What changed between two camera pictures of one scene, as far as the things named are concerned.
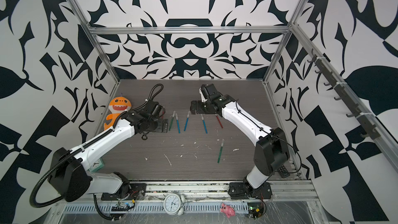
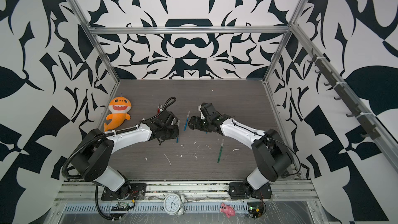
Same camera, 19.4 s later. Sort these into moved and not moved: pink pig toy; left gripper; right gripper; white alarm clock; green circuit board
Moved: left gripper; right gripper
Not moved: white alarm clock; green circuit board; pink pig toy
